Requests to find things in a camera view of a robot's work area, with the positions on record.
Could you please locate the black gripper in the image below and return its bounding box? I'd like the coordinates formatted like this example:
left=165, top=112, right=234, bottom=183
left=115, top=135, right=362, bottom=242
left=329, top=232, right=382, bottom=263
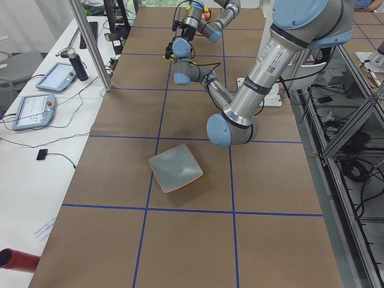
left=164, top=42, right=174, bottom=60
left=172, top=19, right=198, bottom=41

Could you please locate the right teach pendant tablet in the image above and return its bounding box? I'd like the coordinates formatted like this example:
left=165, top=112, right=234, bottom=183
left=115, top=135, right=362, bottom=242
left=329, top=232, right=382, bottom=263
left=35, top=62, right=76, bottom=92

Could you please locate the small black puck device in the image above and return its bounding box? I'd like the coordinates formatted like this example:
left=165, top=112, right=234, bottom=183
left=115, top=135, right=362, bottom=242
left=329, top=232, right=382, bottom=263
left=36, top=149, right=48, bottom=161

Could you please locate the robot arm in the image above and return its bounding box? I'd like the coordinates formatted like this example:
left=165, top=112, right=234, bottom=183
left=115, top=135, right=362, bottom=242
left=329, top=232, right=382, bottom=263
left=172, top=0, right=241, bottom=43
left=165, top=0, right=355, bottom=146

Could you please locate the red cylinder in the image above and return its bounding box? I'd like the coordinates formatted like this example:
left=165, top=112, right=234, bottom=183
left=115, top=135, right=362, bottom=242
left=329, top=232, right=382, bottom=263
left=1, top=248, right=40, bottom=273

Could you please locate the aluminium frame rail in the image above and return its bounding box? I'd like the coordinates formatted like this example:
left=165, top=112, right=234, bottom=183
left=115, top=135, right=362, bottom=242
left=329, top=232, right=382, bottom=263
left=298, top=47, right=383, bottom=287

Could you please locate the teach pendant tablet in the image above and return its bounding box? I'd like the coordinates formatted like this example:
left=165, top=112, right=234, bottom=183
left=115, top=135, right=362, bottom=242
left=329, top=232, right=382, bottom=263
left=12, top=93, right=56, bottom=131
left=35, top=62, right=76, bottom=92

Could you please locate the black water bottle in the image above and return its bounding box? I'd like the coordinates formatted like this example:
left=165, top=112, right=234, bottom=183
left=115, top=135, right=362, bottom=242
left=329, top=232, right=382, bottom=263
left=67, top=49, right=88, bottom=81

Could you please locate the blue square plate orange rim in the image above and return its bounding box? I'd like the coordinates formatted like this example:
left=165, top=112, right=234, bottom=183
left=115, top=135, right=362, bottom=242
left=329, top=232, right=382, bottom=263
left=148, top=143, right=203, bottom=193

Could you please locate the black keyboard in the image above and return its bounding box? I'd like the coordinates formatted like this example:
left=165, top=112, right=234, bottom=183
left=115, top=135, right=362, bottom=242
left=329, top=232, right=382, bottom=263
left=79, top=21, right=99, bottom=50

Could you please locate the aluminium frame post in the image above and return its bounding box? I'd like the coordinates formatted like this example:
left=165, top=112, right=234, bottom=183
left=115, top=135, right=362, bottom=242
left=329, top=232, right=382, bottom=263
left=68, top=0, right=112, bottom=92

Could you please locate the grey office chair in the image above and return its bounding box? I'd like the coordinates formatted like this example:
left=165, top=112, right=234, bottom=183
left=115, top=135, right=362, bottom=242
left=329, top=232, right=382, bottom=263
left=1, top=50, right=43, bottom=94

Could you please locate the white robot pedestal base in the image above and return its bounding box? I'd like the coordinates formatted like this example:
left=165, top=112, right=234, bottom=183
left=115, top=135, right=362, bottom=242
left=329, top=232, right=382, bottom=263
left=236, top=77, right=283, bottom=107

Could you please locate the left teach pendant tablet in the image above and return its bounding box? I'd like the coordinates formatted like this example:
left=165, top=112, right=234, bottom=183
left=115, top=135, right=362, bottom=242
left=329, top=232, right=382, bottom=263
left=12, top=93, right=56, bottom=131

